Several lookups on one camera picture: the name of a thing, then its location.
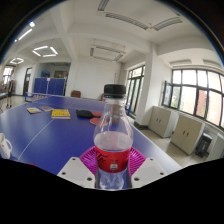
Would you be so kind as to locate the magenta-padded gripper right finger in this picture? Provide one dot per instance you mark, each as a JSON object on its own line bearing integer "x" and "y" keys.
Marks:
{"x": 148, "y": 170}

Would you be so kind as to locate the beige two-door cabinet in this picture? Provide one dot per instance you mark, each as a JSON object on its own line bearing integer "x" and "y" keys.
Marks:
{"x": 161, "y": 121}
{"x": 186, "y": 135}

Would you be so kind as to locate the thin grey booklet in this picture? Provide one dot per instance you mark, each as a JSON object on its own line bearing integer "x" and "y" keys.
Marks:
{"x": 46, "y": 108}

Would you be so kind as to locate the yellow book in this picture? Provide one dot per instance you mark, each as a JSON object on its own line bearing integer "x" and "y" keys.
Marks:
{"x": 61, "y": 114}

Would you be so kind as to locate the red table tennis paddle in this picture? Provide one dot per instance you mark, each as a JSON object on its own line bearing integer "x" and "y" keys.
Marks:
{"x": 96, "y": 114}
{"x": 94, "y": 121}

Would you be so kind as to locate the folded blue table tennis table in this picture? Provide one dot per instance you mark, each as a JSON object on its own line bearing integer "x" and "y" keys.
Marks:
{"x": 50, "y": 86}

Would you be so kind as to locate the ceiling lights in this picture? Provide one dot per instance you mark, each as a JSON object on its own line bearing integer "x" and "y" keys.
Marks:
{"x": 45, "y": 51}

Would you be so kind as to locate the person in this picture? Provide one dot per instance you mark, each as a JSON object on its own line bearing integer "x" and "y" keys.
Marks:
{"x": 10, "y": 93}

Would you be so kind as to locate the tall black-framed glass door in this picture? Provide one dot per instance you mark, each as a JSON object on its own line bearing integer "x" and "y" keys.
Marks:
{"x": 135, "y": 90}

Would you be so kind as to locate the large black-framed window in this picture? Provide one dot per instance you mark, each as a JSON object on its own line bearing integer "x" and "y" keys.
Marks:
{"x": 196, "y": 96}

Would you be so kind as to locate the ceiling air conditioner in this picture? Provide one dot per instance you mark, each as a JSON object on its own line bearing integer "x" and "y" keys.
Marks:
{"x": 107, "y": 53}

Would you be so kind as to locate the white mug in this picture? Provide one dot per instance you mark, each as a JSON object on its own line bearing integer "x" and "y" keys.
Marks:
{"x": 5, "y": 146}

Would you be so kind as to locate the dark wooden door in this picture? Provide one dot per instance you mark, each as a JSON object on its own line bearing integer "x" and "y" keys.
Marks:
{"x": 27, "y": 81}

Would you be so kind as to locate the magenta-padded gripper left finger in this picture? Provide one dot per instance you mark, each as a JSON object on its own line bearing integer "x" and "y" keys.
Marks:
{"x": 76, "y": 170}

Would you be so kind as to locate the black waste bin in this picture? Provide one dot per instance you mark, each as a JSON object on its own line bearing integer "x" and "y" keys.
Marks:
{"x": 203, "y": 145}

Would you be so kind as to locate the clear red-labelled water bottle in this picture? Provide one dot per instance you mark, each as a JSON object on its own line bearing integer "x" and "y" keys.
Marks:
{"x": 113, "y": 140}

